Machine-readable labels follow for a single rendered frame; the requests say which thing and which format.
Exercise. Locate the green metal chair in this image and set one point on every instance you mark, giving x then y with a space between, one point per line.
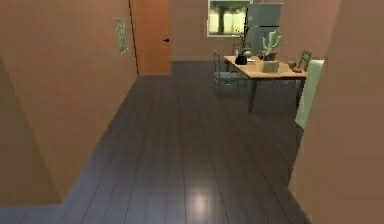
304 60
225 77

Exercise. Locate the black pot with twig plant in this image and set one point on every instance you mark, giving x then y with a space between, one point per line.
241 55

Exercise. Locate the wooden dining table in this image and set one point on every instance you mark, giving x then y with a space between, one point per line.
266 71

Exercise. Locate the orange room door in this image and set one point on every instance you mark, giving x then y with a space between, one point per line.
151 36

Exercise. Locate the beige box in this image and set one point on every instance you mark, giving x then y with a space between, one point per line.
270 66

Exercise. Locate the white framed window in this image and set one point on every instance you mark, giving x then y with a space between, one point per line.
227 19

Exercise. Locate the green cactus in pot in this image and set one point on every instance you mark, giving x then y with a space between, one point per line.
271 43

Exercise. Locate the grey fridge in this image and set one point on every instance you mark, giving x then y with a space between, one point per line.
265 28

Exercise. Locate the red and green fruit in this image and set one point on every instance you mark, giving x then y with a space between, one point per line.
294 66

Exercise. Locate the green framed wall picture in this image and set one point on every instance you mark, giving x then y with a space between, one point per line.
121 35

